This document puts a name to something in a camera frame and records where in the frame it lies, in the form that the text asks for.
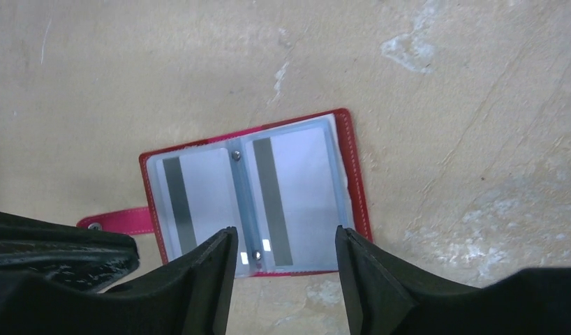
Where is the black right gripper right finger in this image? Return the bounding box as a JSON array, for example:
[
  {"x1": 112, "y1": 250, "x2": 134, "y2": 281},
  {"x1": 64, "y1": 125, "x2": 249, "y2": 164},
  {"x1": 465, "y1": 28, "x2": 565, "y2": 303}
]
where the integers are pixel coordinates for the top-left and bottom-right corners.
[{"x1": 335, "y1": 227, "x2": 571, "y2": 334}]

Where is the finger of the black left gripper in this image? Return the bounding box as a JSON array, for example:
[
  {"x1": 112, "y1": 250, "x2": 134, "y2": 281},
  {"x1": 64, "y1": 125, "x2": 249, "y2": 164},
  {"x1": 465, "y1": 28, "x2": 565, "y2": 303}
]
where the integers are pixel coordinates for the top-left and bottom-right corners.
[{"x1": 0, "y1": 212, "x2": 140, "y2": 292}]

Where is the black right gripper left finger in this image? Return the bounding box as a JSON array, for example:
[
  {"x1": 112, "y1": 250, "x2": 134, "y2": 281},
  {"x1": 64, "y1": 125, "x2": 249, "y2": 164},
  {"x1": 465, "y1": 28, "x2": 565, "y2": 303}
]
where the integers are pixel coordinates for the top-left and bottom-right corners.
[{"x1": 0, "y1": 227, "x2": 238, "y2": 334}]

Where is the white card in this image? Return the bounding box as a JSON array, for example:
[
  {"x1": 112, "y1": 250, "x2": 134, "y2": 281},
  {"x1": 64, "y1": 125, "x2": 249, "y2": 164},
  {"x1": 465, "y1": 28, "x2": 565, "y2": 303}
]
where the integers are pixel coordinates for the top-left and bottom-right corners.
[
  {"x1": 246, "y1": 126, "x2": 346, "y2": 272},
  {"x1": 156, "y1": 148, "x2": 240, "y2": 258}
]

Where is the red leather card holder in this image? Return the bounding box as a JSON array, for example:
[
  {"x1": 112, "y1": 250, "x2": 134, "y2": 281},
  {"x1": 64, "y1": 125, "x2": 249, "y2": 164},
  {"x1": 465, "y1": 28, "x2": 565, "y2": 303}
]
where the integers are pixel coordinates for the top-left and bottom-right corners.
[{"x1": 78, "y1": 108, "x2": 371, "y2": 277}]

